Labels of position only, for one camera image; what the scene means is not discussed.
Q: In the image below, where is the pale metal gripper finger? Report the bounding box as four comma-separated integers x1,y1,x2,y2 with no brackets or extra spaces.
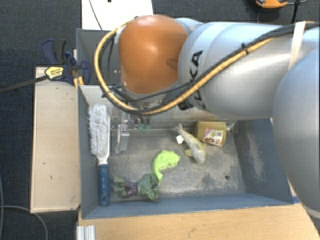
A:
119,124,131,154
113,129,122,155

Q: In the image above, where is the lime green toy dinosaur head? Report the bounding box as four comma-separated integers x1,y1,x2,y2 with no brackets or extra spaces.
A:
151,149,182,185

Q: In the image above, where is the green and purple toy figure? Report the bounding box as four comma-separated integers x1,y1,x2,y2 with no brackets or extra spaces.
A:
110,173,161,202

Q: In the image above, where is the pale wood flat board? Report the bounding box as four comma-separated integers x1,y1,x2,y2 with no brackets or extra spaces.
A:
30,66,82,214

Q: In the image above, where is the grey and yellow toy fish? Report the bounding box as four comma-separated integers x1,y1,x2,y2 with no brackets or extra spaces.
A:
174,123,208,165

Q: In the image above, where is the grey metal bin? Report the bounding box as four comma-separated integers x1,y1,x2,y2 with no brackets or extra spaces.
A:
75,28,295,220

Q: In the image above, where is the yellow box with printed label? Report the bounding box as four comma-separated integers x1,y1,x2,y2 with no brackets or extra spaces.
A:
194,120,228,148

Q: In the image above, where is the white brush with blue handle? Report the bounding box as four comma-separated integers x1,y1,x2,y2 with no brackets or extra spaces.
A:
87,103,112,208

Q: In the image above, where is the black cylinder on white bracket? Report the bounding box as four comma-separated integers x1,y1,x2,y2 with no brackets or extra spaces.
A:
177,99,196,112

